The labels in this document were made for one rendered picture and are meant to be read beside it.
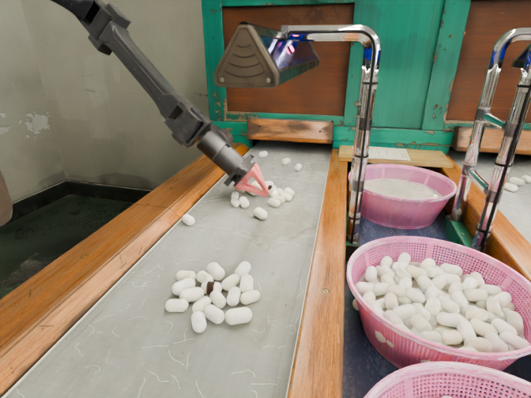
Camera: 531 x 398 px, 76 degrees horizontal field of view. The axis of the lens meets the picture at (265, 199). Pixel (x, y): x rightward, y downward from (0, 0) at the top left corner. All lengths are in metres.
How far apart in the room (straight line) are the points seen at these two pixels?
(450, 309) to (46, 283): 0.60
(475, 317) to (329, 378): 0.25
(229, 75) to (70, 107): 2.50
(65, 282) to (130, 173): 2.16
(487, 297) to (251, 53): 0.49
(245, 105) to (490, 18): 0.78
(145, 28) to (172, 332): 2.11
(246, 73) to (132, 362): 0.37
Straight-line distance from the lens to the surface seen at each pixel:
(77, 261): 0.64
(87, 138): 2.88
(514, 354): 0.50
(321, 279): 0.53
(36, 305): 0.57
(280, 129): 1.19
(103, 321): 0.54
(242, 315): 0.48
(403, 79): 1.22
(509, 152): 0.71
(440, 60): 1.23
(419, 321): 0.53
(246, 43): 0.43
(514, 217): 0.94
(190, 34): 2.27
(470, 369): 0.47
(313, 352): 0.43
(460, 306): 0.60
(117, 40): 1.00
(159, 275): 0.60
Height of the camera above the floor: 1.08
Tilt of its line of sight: 24 degrees down
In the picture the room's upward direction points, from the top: straight up
